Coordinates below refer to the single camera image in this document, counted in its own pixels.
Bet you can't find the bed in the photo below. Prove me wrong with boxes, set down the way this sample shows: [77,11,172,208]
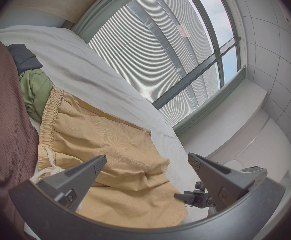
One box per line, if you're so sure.
[0,0,211,240]

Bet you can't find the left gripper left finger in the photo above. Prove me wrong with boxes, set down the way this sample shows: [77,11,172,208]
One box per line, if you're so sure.
[37,154,107,212]

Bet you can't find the green garment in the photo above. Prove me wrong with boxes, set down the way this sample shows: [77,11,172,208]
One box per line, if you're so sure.
[19,68,55,124]

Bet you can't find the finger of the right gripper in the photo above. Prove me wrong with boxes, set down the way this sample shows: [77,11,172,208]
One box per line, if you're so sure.
[174,192,195,205]

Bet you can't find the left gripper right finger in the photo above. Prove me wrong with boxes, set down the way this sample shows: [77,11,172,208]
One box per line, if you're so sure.
[187,152,256,213]

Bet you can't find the window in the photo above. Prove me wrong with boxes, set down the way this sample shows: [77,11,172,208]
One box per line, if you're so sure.
[85,0,242,124]

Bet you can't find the black garment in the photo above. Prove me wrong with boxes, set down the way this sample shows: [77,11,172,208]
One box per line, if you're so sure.
[6,43,44,75]

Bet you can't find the tan shorts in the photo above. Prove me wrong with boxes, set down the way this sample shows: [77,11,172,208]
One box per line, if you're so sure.
[30,86,188,228]

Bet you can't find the brown garment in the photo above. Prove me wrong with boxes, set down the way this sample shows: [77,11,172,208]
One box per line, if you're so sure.
[0,41,40,234]

